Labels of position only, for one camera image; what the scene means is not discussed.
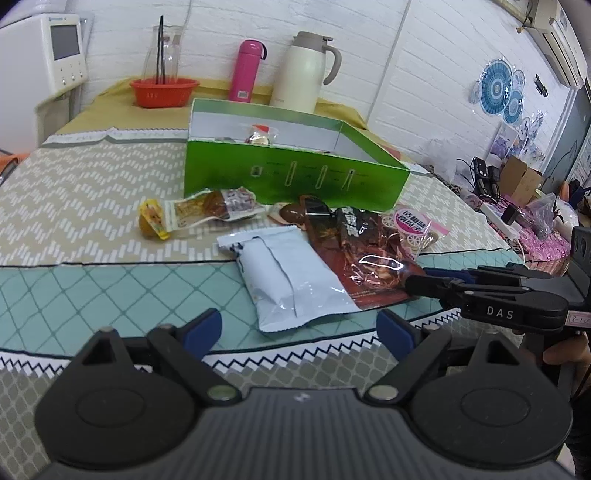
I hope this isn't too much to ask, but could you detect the pink thermos bottle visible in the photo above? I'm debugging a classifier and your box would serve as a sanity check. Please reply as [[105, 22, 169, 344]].
[[228, 39, 267, 103]]

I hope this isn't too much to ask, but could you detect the white power strip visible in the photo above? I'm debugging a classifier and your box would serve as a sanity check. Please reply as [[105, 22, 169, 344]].
[[480, 203, 520, 241]]

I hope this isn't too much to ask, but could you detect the glass carafe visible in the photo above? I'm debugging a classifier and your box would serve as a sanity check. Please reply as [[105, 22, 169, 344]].
[[142, 25, 183, 84]]

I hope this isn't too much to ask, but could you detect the person's right hand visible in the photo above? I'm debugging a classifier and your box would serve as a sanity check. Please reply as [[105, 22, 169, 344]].
[[543, 332, 590, 396]]

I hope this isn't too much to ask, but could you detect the clear brown meat snack packet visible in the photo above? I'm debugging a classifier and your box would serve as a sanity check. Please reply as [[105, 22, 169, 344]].
[[162, 187, 266, 232]]

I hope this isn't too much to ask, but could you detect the white snack bag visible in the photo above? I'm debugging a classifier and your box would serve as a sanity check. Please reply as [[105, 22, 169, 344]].
[[217, 226, 360, 333]]

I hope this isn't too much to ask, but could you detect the cream thermal jug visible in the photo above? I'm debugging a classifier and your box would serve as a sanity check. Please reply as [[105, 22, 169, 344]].
[[270, 31, 342, 114]]

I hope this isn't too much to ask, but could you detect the blue paper fan decoration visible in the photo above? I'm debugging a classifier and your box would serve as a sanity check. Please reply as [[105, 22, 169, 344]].
[[468, 59, 526, 125]]

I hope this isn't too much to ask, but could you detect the white water dispenser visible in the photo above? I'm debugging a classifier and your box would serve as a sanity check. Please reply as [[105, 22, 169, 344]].
[[1, 13, 93, 154]]

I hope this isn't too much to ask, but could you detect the red-white snack in box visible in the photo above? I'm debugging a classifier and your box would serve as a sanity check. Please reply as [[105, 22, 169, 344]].
[[245, 124, 279, 146]]

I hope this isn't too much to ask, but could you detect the dark red snack bag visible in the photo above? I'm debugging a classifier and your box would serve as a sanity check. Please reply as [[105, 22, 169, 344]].
[[300, 195, 423, 310]]

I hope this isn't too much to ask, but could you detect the white air conditioner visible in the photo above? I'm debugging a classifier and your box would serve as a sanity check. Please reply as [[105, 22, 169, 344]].
[[524, 0, 588, 89]]

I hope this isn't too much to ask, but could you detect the pink-labelled seed bag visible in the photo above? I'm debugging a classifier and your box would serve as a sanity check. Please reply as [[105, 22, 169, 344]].
[[392, 206, 449, 260]]

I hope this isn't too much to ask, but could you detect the green cardboard box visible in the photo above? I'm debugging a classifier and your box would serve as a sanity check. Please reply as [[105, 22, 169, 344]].
[[183, 99, 410, 211]]

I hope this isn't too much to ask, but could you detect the red plastic basket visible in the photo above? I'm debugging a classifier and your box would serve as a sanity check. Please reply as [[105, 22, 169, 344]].
[[130, 78, 200, 109]]

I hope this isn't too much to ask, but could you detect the yellow snack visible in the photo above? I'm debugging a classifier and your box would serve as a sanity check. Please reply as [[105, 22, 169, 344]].
[[138, 199, 169, 241]]

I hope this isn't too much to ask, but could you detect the black straw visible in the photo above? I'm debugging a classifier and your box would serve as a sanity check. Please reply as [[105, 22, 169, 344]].
[[156, 15, 165, 84]]

